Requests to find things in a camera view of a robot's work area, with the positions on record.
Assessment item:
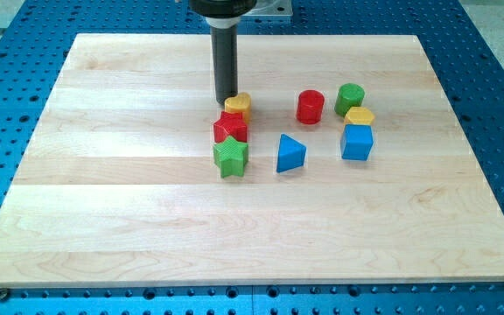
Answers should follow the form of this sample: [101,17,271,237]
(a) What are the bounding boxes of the black robot arm flange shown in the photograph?
[189,0,257,18]

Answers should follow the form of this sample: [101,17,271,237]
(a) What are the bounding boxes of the yellow heart block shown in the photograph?
[224,92,252,124]

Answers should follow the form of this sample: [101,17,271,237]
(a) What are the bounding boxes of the green star block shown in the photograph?
[213,136,249,178]

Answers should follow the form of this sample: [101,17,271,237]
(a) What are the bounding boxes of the red star block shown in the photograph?
[213,111,248,143]

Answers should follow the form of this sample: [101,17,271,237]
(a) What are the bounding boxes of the blue triangle block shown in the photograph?
[276,134,306,173]

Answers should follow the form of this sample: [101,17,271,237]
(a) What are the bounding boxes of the red cylinder block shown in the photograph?
[296,89,325,124]

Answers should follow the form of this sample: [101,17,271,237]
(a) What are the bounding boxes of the light wooden board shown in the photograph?
[0,33,504,288]

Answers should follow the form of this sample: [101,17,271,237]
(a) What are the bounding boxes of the blue cube block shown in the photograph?
[340,124,374,161]

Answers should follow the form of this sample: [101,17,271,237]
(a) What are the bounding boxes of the yellow hexagon block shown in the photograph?
[344,107,375,125]

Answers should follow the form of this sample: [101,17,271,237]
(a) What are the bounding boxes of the green cylinder block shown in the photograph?
[334,83,365,117]

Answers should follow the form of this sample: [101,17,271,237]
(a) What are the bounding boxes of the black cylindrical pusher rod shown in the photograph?
[206,17,240,105]

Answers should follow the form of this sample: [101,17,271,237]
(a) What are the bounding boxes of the silver metal mounting plate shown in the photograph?
[245,0,293,18]

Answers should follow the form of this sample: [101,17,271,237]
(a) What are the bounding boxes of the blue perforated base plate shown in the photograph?
[0,1,504,314]

